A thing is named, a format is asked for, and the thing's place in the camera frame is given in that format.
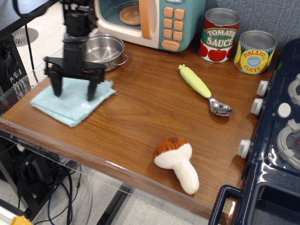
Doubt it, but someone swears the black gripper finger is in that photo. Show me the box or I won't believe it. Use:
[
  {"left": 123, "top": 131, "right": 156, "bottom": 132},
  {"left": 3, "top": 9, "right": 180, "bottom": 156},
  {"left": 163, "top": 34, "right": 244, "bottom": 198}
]
[
  {"left": 87, "top": 78, "right": 103, "bottom": 101},
  {"left": 49, "top": 71, "right": 62, "bottom": 97}
]

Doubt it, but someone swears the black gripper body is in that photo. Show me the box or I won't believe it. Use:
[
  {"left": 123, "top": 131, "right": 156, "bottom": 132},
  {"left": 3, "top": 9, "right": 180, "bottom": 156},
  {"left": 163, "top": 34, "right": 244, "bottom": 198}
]
[{"left": 44, "top": 38, "right": 106, "bottom": 82}]

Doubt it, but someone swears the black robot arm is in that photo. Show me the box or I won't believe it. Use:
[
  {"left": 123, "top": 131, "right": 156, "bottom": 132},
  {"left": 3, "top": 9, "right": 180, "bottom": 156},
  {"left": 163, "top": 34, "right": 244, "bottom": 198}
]
[{"left": 44, "top": 0, "right": 106, "bottom": 101}]

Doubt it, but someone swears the small steel pot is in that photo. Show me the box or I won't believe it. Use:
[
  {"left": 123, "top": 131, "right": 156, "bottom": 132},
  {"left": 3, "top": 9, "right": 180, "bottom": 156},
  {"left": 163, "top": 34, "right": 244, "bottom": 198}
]
[{"left": 84, "top": 34, "right": 128, "bottom": 72}]

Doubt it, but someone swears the black desk at left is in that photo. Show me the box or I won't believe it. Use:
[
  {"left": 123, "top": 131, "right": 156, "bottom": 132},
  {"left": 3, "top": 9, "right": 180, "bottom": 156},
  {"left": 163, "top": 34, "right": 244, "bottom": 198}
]
[{"left": 0, "top": 0, "right": 58, "bottom": 40}]

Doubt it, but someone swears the toy microwave teal cream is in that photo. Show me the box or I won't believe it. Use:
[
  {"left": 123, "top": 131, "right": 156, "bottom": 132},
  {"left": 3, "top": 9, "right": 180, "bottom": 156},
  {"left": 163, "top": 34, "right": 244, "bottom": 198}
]
[{"left": 95, "top": 0, "right": 206, "bottom": 52}]

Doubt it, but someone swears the plush mushroom toy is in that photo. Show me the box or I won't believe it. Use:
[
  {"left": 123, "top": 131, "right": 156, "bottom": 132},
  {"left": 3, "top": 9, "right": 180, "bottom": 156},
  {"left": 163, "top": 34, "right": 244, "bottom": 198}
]
[{"left": 153, "top": 137, "right": 200, "bottom": 195}]

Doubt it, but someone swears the tomato sauce can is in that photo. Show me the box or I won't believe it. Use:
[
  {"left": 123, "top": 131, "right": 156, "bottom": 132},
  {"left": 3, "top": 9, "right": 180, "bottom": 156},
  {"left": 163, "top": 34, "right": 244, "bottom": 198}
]
[{"left": 199, "top": 8, "right": 240, "bottom": 63}]

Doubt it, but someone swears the yellow fuzzy object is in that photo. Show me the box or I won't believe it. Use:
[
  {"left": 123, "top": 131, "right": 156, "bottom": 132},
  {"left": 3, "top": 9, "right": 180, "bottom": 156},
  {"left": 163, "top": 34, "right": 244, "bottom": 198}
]
[{"left": 11, "top": 216, "right": 32, "bottom": 225}]

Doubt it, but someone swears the pineapple slices can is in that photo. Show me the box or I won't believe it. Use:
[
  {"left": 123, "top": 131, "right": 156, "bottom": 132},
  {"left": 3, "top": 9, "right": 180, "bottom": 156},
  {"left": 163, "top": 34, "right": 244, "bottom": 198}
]
[{"left": 234, "top": 30, "right": 278, "bottom": 75}]

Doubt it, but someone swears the dark blue toy stove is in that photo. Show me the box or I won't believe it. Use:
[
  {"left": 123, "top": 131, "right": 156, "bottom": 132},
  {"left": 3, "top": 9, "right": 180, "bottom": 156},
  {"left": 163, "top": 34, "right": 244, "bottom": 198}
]
[{"left": 209, "top": 39, "right": 300, "bottom": 225}]

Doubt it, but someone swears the blue cable under table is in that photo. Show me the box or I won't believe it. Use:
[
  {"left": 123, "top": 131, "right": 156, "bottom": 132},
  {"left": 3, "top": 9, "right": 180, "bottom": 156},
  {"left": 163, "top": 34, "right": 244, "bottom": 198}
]
[{"left": 47, "top": 161, "right": 82, "bottom": 225}]

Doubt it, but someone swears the green handled metal spoon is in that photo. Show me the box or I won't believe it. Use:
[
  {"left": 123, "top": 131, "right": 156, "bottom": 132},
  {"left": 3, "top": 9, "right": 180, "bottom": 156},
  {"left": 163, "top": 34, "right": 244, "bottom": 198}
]
[{"left": 178, "top": 64, "right": 233, "bottom": 116}]

